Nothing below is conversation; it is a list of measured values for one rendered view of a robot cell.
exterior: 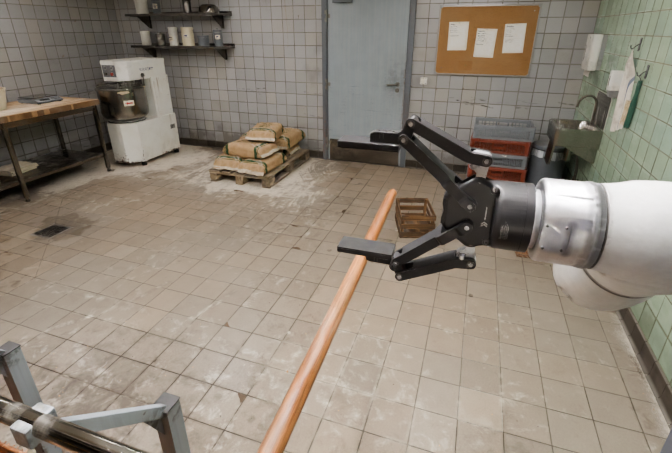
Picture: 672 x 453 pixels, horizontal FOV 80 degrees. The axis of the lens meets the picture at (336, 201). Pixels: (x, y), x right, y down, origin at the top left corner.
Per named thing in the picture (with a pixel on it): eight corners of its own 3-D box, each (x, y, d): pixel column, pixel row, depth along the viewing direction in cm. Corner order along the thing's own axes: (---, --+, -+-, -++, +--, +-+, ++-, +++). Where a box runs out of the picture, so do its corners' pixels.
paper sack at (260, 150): (280, 154, 485) (279, 140, 479) (262, 162, 454) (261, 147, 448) (239, 149, 510) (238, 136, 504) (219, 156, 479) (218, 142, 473)
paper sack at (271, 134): (276, 145, 467) (275, 131, 461) (245, 144, 469) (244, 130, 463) (285, 133, 525) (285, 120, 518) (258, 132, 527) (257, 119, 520)
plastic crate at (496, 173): (524, 183, 430) (527, 169, 424) (466, 177, 448) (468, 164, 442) (521, 172, 465) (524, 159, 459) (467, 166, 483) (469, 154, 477)
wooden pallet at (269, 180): (269, 188, 457) (268, 176, 451) (210, 180, 481) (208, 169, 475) (309, 159, 561) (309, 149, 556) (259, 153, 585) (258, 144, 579)
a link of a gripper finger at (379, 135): (415, 145, 43) (417, 118, 42) (369, 142, 45) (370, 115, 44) (417, 142, 45) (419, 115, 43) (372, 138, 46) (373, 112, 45)
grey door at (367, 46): (403, 168, 523) (417, -20, 438) (322, 160, 557) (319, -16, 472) (405, 166, 531) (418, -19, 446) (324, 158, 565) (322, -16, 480)
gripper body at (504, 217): (544, 194, 38) (444, 183, 41) (527, 270, 42) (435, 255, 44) (534, 170, 45) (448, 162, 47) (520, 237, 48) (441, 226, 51)
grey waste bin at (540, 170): (561, 200, 427) (573, 149, 405) (523, 195, 438) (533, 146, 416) (555, 188, 459) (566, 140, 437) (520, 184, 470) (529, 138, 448)
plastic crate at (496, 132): (533, 142, 411) (536, 127, 405) (472, 138, 429) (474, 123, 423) (529, 133, 446) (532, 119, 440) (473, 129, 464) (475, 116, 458)
